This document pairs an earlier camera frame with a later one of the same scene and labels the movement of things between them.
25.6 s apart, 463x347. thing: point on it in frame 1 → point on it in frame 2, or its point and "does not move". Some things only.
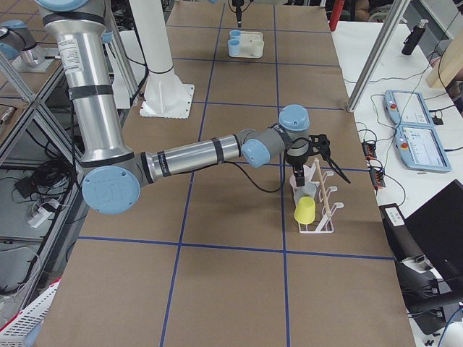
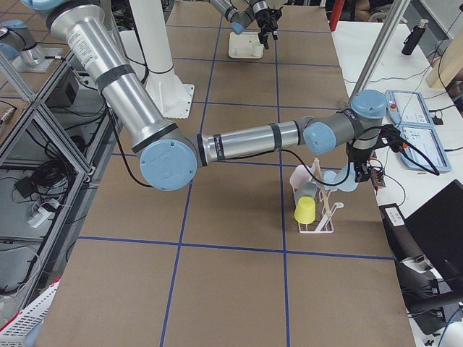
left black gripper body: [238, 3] → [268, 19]
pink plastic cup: [308, 173] does not move
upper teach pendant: [406, 108] does not move
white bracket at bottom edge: [166, 95] does not move
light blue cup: [234, 35] → [329, 177]
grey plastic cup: [308, 190] does not move
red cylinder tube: [336, 12] does not move
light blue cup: [234, 47] → [351, 185]
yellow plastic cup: [304, 212] does not move
